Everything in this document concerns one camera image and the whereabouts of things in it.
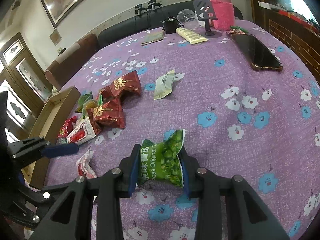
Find small red snack packet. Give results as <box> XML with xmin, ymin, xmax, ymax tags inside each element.
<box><xmin>57</xmin><ymin>115</ymin><xmax>77</xmax><ymax>138</ymax></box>

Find green pea snack packet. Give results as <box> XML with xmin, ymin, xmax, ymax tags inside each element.
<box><xmin>138</xmin><ymin>129</ymin><xmax>185</xmax><ymax>187</ymax></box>

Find red white snack packet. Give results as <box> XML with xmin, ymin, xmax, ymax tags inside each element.
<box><xmin>67</xmin><ymin>116</ymin><xmax>96</xmax><ymax>145</ymax></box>

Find dark red candy bag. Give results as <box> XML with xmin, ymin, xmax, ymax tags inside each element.
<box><xmin>88</xmin><ymin>98</ymin><xmax>125</xmax><ymax>132</ymax></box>
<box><xmin>100</xmin><ymin>70</ymin><xmax>142</xmax><ymax>101</ymax></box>

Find small green candy packet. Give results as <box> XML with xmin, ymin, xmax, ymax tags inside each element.
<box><xmin>75</xmin><ymin>92</ymin><xmax>93</xmax><ymax>113</ymax></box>

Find cardboard tray box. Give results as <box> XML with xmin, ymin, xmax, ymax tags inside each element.
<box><xmin>22</xmin><ymin>86</ymin><xmax>80</xmax><ymax>190</ymax></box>

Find wooden glass door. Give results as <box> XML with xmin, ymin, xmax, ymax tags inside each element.
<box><xmin>1</xmin><ymin>33</ymin><xmax>53</xmax><ymax>142</ymax></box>

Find brown armchair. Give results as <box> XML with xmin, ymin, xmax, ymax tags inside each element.
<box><xmin>45</xmin><ymin>34</ymin><xmax>99</xmax><ymax>91</ymax></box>

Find purple floral tablecloth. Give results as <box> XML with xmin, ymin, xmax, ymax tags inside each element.
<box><xmin>46</xmin><ymin>21</ymin><xmax>319</xmax><ymax>239</ymax></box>

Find pale green snack packet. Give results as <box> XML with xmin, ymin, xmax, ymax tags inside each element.
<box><xmin>153</xmin><ymin>69</ymin><xmax>185</xmax><ymax>100</ymax></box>

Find cream tube package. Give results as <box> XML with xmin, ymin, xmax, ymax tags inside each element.
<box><xmin>176</xmin><ymin>27</ymin><xmax>208</xmax><ymax>45</ymax></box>

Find black smartphone in case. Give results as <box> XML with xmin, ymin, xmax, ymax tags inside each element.
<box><xmin>229</xmin><ymin>34</ymin><xmax>283</xmax><ymax>72</ymax></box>

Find greenish booklet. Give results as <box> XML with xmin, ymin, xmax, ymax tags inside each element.
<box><xmin>141</xmin><ymin>30</ymin><xmax>165</xmax><ymax>46</ymax></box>

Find small black cup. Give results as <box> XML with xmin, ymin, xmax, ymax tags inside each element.
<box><xmin>162</xmin><ymin>18</ymin><xmax>179</xmax><ymax>34</ymax></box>

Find black leather sofa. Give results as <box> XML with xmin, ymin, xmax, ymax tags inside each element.
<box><xmin>97</xmin><ymin>0</ymin><xmax>245</xmax><ymax>49</ymax></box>

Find clear plastic cup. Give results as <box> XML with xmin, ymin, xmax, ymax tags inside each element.
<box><xmin>177</xmin><ymin>9</ymin><xmax>199</xmax><ymax>30</ymax></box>

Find black phone stand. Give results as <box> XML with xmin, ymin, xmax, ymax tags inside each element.
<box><xmin>193</xmin><ymin>0</ymin><xmax>222</xmax><ymax>38</ymax></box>

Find pink sleeved water bottle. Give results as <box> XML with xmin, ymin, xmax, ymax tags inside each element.
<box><xmin>210</xmin><ymin>0</ymin><xmax>234</xmax><ymax>31</ymax></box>

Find black clamps on sofa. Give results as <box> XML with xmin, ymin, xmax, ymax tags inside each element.
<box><xmin>135</xmin><ymin>0</ymin><xmax>162</xmax><ymax>17</ymax></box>

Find wooden cabinet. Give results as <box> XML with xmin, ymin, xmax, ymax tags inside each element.
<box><xmin>251</xmin><ymin>0</ymin><xmax>319</xmax><ymax>81</ymax></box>

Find small wall plaque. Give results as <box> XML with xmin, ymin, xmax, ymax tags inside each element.
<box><xmin>49</xmin><ymin>29</ymin><xmax>62</xmax><ymax>46</ymax></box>

